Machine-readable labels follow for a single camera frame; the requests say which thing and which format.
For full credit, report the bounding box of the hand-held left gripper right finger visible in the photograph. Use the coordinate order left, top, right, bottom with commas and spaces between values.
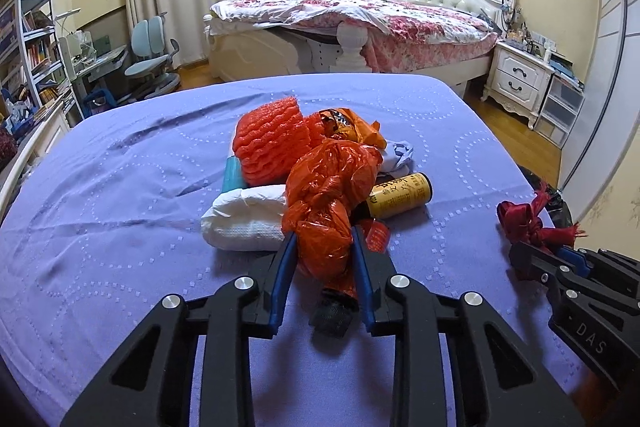
350, 224, 586, 427

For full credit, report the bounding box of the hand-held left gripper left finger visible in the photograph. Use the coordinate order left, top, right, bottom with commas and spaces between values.
60, 232, 301, 427

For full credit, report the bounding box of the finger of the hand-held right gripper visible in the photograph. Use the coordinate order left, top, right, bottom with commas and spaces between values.
509, 241, 576, 303
555, 246, 608, 280

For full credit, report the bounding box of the red ribbon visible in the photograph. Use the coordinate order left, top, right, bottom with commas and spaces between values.
496, 189, 588, 280

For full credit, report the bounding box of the black ribbed cap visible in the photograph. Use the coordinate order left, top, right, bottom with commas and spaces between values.
309, 289, 360, 338

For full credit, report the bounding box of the black trash bag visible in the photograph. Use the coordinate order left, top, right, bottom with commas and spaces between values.
517, 164, 576, 230

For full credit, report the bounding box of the orange plastic bag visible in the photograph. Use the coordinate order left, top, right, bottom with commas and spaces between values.
281, 139, 385, 298

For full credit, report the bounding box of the teal and white tube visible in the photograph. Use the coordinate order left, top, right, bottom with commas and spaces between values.
221, 154, 246, 190

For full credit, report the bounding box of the orange snack wrapper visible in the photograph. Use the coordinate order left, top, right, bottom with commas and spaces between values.
307, 107, 386, 152

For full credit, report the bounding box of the red packet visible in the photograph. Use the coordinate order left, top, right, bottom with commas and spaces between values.
362, 218, 391, 255

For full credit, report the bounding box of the white diaper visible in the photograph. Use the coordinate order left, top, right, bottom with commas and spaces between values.
201, 184, 291, 253

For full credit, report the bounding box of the yellow cylindrical bottle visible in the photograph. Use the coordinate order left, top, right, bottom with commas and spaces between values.
365, 172, 433, 220

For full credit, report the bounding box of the white crumpled plastic bag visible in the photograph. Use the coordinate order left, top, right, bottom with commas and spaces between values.
377, 142, 415, 180

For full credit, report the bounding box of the orange foam net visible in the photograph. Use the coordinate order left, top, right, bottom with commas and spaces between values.
232, 96, 326, 188

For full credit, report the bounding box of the plastic drawer unit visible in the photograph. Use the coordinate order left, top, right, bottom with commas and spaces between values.
532, 69, 586, 146

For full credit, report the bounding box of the purple bed sheet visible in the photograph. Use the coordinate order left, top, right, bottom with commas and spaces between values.
0, 73, 596, 427

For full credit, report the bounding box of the white nightstand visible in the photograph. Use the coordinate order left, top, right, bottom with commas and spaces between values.
481, 41, 556, 126

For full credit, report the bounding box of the sliding wardrobe door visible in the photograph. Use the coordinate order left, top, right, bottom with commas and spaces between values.
557, 0, 640, 233

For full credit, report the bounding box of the nightstand clutter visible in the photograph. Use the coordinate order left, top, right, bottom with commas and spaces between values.
500, 24, 571, 64

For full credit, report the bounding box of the blue bag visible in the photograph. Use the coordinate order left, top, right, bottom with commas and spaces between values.
82, 89, 121, 118

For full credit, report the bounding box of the pink floral quilt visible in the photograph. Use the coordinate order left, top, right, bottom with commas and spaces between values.
210, 0, 500, 72

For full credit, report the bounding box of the light blue desk chair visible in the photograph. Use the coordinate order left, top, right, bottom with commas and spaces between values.
125, 11, 182, 100

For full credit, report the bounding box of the grey study desk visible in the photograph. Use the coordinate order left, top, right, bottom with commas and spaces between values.
60, 32, 128, 118

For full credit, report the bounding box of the blue plastic basket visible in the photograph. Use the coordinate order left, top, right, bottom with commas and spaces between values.
0, 89, 36, 138

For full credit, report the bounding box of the dark knitted cloth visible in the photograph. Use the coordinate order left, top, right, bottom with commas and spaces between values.
0, 127, 18, 172

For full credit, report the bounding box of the white bookshelf with books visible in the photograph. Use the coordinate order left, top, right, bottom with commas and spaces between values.
0, 0, 76, 128

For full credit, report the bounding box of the white desk lamp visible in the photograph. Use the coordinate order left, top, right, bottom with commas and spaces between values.
54, 7, 81, 38

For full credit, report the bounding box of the white curved bed rail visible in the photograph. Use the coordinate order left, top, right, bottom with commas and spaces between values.
0, 107, 71, 228

